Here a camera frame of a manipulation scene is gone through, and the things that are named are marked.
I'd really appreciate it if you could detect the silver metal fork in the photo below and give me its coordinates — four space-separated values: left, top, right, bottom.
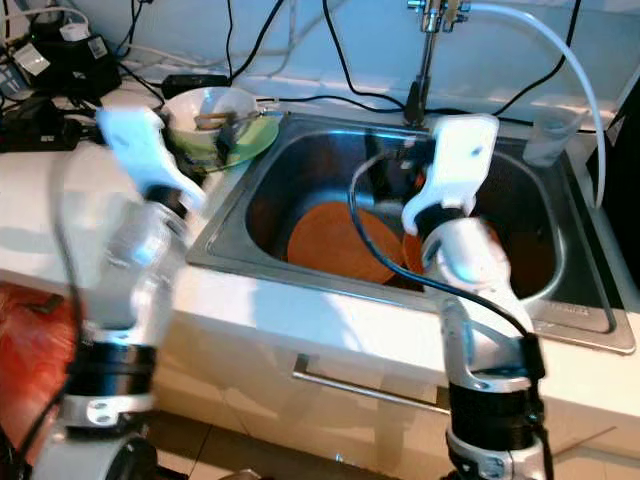
230 98 279 131

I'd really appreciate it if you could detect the white ceramic bowl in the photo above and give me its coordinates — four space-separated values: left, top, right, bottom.
163 87 261 151

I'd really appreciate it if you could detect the chrome faucet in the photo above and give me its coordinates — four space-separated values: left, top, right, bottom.
400 0 471 126

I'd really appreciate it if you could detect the stainless steel sink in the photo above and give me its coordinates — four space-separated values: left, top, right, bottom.
188 113 639 356

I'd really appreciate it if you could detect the clear plastic cup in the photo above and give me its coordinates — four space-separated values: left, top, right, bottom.
523 105 586 169

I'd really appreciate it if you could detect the green plastic plate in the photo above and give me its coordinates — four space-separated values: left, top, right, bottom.
200 110 281 171

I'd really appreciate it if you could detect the brown wooden chopstick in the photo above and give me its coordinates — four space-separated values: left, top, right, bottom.
195 112 241 129

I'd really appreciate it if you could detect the black power strip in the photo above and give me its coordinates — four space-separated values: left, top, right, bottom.
0 95 81 151

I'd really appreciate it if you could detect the black power adapter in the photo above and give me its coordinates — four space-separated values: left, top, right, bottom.
160 72 229 98

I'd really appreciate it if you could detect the black labelled charger block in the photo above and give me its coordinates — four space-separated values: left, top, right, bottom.
15 20 121 101

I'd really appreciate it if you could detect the red plastic bag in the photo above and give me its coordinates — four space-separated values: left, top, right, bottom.
0 283 81 441

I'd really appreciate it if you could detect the white plug adapter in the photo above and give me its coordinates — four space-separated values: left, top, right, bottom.
60 22 92 44

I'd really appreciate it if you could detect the white cabinet drawer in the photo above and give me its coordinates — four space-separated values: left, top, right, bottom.
150 330 640 480

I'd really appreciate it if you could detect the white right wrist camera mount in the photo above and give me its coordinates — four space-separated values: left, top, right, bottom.
402 113 501 236

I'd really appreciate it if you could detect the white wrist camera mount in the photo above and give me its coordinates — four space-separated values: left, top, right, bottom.
95 105 209 213
402 113 501 236

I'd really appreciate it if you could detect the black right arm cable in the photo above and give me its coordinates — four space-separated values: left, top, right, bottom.
347 148 548 383

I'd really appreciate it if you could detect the black power cable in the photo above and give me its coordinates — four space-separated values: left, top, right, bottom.
322 0 404 109
228 0 289 83
498 0 579 114

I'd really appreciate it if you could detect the white faucet hose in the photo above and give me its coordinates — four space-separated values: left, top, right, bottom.
465 0 609 211

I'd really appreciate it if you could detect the metal drawer handle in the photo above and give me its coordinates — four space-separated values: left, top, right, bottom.
292 353 451 416

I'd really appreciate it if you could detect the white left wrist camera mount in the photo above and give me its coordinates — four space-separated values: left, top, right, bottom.
95 105 209 213

